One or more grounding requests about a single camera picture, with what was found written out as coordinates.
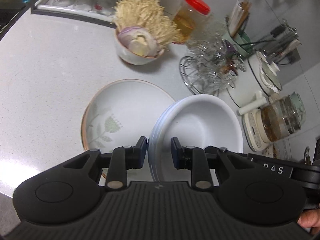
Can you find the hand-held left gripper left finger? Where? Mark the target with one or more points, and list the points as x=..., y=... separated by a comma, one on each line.
x=142, y=155

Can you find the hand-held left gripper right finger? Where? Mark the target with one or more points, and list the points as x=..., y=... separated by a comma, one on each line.
x=175, y=152

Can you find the white bowl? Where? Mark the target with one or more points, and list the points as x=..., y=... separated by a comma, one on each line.
x=205, y=122

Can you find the white leaf-pattern plate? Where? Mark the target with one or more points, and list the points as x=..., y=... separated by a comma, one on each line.
x=125, y=105

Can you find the person's right hand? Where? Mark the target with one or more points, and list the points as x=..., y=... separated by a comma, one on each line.
x=311, y=217

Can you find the patterned bowl with spices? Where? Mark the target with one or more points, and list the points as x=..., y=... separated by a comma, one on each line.
x=270, y=151

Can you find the glass health kettle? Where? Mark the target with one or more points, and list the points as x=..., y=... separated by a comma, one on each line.
x=272, y=122

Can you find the white electric cooking pot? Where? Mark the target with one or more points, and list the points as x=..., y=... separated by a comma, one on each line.
x=250, y=80

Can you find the pale ceramic bowl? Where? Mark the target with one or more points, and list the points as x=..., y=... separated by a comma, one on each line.
x=130, y=55

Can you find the cluster of clear glasses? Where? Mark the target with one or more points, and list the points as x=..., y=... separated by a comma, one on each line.
x=212, y=52

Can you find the cut purple onion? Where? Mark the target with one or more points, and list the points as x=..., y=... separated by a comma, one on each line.
x=135, y=40

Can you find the purple glass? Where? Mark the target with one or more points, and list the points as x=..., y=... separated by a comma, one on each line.
x=230, y=48

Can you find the green chopstick holder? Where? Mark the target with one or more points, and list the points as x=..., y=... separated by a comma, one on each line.
x=241, y=42

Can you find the red-lid plastic jar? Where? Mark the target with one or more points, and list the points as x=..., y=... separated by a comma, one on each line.
x=187, y=17

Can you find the enoki mushroom bunch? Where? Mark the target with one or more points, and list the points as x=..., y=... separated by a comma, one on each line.
x=147, y=15

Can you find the white drain tray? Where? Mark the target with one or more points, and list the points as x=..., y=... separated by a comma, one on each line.
x=50, y=8

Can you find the black kitchen sink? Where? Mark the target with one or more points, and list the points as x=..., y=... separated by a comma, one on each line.
x=7, y=17

